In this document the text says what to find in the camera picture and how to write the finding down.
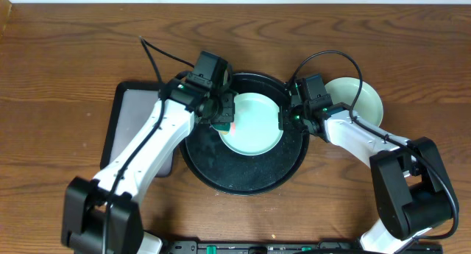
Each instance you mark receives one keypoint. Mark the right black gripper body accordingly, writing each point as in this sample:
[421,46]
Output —
[294,115]

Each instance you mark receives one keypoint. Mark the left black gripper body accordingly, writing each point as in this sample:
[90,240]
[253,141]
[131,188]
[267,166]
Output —
[224,112]

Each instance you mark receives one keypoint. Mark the green yellow sponge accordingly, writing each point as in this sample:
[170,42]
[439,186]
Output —
[225,128]

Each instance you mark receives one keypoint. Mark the light blue plate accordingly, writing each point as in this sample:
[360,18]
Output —
[255,129]
[369,105]

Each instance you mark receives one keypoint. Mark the light blue plate front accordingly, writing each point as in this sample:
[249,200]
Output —
[255,129]

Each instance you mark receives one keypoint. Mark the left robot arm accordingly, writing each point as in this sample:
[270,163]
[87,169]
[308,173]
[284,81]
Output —
[102,215]

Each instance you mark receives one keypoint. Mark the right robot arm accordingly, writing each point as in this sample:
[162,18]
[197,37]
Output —
[413,192]

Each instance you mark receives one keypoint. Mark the round black serving tray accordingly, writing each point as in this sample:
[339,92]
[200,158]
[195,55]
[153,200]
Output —
[227,171]

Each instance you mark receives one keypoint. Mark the black rectangular sponge tray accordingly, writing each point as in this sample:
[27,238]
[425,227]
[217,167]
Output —
[132,105]

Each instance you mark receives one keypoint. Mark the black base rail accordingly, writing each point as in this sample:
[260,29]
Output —
[238,247]

